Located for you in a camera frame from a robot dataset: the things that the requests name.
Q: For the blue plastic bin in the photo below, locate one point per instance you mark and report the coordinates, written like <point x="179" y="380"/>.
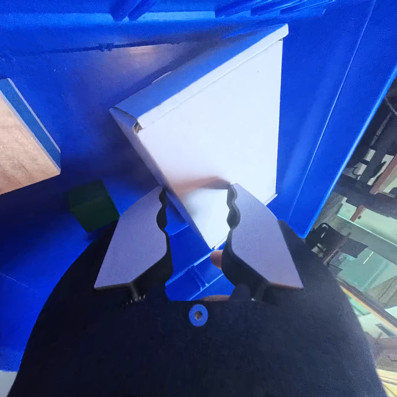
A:
<point x="310" y="139"/>

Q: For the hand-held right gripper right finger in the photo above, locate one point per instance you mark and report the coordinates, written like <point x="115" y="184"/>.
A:
<point x="263" y="245"/>

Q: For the person's right hand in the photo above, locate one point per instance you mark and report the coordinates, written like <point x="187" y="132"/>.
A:
<point x="217" y="259"/>

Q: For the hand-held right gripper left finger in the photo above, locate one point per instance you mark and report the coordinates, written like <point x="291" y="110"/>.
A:
<point x="133" y="242"/>

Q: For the white cardboard box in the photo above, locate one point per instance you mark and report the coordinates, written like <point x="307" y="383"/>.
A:
<point x="217" y="124"/>

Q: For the light wooden block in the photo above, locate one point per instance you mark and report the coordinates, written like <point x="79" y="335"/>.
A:
<point x="21" y="149"/>

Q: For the green wooden cube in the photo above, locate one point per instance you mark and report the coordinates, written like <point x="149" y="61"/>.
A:
<point x="93" y="204"/>

